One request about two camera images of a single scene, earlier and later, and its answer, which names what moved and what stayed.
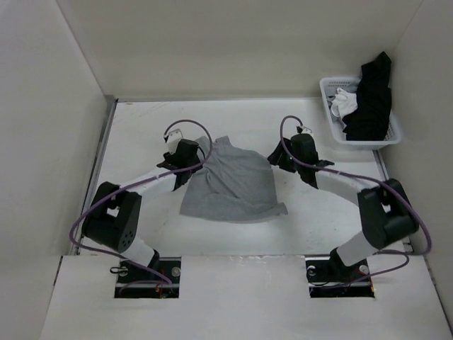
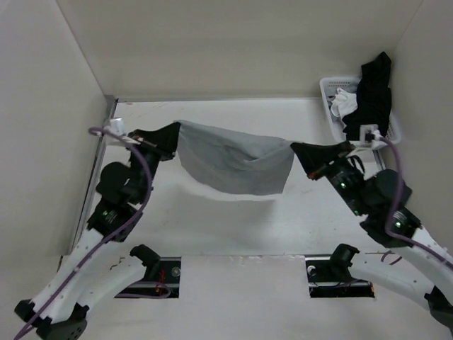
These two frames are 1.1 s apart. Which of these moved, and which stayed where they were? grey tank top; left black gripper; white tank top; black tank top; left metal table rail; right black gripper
Moved: right black gripper; grey tank top; left black gripper
Stayed: left metal table rail; black tank top; white tank top
